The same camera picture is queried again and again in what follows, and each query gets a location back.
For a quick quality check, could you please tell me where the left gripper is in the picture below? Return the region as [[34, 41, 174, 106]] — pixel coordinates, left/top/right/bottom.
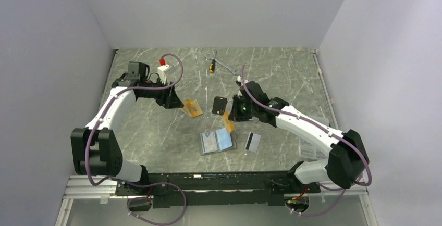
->
[[140, 76, 183, 109]]

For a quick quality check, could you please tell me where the gold credit card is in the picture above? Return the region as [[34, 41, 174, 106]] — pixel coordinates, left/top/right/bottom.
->
[[222, 111, 235, 134], [179, 99, 203, 118]]

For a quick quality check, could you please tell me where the black credit card stack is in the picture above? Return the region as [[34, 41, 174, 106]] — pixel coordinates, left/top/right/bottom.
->
[[212, 96, 228, 115]]

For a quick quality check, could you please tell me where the single silver credit card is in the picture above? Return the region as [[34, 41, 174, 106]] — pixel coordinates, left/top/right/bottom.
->
[[244, 132, 261, 153]]

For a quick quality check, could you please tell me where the grey card holder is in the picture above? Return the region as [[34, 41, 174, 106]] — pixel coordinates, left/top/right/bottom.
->
[[200, 128, 237, 155]]

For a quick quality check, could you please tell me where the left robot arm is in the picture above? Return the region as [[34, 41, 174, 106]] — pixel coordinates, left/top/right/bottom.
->
[[70, 59, 183, 195]]

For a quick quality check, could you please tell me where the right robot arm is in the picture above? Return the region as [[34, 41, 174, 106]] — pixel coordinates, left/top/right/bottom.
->
[[228, 77, 370, 192]]

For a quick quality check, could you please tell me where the silver open-end wrench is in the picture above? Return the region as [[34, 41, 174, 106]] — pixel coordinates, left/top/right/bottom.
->
[[204, 50, 240, 76]]

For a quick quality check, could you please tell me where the yellow black screwdriver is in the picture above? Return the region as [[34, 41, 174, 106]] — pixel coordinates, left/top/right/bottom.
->
[[208, 59, 216, 73]]

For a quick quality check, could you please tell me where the clear plastic screw box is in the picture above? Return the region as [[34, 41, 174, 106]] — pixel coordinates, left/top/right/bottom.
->
[[298, 116, 330, 161]]

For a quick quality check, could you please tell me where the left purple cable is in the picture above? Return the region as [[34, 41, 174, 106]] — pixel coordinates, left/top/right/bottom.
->
[[84, 52, 188, 226]]

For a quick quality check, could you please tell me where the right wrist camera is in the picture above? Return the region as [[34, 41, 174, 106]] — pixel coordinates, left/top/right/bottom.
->
[[235, 76, 248, 87]]

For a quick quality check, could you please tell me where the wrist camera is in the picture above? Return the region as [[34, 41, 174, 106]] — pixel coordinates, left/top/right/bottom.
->
[[235, 76, 248, 87], [157, 58, 173, 85]]

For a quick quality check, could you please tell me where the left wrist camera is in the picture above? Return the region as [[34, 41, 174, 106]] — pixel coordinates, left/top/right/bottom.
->
[[157, 58, 173, 85]]

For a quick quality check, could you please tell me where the black base frame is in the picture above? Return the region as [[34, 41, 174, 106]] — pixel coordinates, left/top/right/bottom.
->
[[115, 171, 321, 208]]

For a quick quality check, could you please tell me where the aluminium rail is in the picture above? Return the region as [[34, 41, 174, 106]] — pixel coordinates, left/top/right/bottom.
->
[[63, 172, 369, 200]]

